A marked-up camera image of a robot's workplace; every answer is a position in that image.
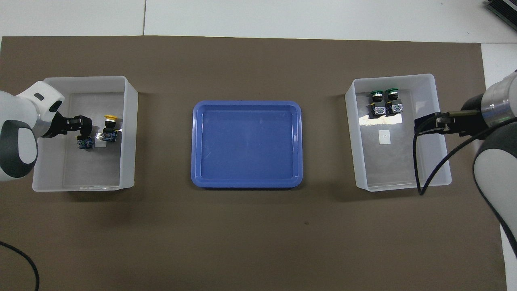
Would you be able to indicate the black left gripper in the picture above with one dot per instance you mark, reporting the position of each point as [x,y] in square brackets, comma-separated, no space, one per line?
[60,124]

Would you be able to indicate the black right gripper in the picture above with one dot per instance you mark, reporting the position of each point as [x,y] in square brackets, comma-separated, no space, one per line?
[472,119]

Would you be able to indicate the yellow push button switch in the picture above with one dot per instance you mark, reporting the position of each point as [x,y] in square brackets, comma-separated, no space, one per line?
[85,143]
[110,131]

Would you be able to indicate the green push button switch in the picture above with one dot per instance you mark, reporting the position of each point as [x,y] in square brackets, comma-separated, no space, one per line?
[394,104]
[377,106]

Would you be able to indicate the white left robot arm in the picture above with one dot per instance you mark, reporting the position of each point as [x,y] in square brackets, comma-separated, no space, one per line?
[16,109]

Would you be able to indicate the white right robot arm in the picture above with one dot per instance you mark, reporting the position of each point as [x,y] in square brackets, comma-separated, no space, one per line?
[499,169]

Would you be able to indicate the small white sticker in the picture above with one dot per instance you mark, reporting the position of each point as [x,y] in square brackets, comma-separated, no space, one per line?
[384,137]
[99,145]

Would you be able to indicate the translucent white plastic box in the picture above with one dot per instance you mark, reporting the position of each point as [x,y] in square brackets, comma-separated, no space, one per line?
[396,165]
[93,169]

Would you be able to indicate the dark ribbed device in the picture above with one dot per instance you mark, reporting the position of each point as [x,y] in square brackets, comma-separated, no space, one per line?
[503,9]

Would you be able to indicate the blue plastic tray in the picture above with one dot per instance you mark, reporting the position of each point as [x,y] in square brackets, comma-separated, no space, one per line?
[246,145]

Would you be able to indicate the brown table mat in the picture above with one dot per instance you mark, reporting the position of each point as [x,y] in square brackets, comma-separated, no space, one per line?
[250,230]

